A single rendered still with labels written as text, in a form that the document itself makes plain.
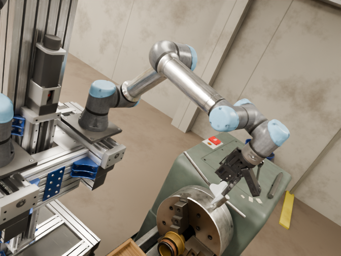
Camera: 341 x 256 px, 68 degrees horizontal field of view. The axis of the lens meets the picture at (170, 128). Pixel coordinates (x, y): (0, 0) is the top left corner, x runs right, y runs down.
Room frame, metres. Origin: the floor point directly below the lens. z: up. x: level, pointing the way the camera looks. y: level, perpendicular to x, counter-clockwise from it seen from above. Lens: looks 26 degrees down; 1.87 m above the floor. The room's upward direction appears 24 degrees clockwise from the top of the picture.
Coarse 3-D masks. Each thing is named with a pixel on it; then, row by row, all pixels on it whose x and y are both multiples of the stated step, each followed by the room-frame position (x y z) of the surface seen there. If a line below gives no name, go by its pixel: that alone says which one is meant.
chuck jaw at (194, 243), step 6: (192, 240) 0.73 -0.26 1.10; (198, 240) 0.74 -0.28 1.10; (186, 246) 0.69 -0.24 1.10; (192, 246) 0.70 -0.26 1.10; (198, 246) 0.71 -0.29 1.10; (204, 246) 0.72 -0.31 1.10; (186, 252) 0.67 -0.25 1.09; (192, 252) 0.69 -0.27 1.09; (198, 252) 0.68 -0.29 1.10; (204, 252) 0.69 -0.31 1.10; (210, 252) 0.70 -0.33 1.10
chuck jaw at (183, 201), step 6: (180, 198) 0.81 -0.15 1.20; (186, 198) 0.81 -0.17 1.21; (180, 204) 0.78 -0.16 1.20; (186, 204) 0.79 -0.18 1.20; (180, 210) 0.76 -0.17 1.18; (186, 210) 0.78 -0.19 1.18; (174, 216) 0.75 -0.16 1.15; (180, 216) 0.75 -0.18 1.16; (186, 216) 0.77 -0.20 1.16; (174, 222) 0.74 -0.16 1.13; (180, 222) 0.73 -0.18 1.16; (186, 222) 0.76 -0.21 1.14; (174, 228) 0.71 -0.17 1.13; (180, 228) 0.72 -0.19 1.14; (186, 228) 0.75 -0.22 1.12; (180, 234) 0.71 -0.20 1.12
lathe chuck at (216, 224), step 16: (176, 192) 0.88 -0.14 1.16; (192, 192) 0.85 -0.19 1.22; (160, 208) 0.84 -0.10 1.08; (192, 208) 0.78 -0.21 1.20; (208, 208) 0.78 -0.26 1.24; (160, 224) 0.82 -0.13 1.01; (192, 224) 0.77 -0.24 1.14; (208, 224) 0.75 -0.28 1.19; (224, 224) 0.77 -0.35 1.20; (208, 240) 0.73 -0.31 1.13; (224, 240) 0.74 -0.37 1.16
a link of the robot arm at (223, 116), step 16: (160, 48) 0.92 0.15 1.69; (176, 48) 0.98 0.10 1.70; (160, 64) 0.87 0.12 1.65; (176, 64) 0.86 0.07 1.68; (176, 80) 0.83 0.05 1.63; (192, 80) 0.80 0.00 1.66; (192, 96) 0.78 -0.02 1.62; (208, 96) 0.75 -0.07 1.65; (208, 112) 0.73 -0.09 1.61; (224, 112) 0.68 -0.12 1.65; (240, 112) 0.72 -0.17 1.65; (224, 128) 0.67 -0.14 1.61; (240, 128) 0.73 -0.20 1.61
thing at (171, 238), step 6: (168, 234) 0.70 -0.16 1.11; (174, 234) 0.70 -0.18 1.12; (162, 240) 0.67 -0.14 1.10; (168, 240) 0.67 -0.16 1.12; (174, 240) 0.67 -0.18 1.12; (180, 240) 0.69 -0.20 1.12; (162, 246) 0.67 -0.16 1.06; (168, 246) 0.64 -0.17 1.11; (174, 246) 0.65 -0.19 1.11; (180, 246) 0.67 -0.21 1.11; (162, 252) 0.66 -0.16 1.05; (168, 252) 0.67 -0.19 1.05; (174, 252) 0.64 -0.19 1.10; (180, 252) 0.66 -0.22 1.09
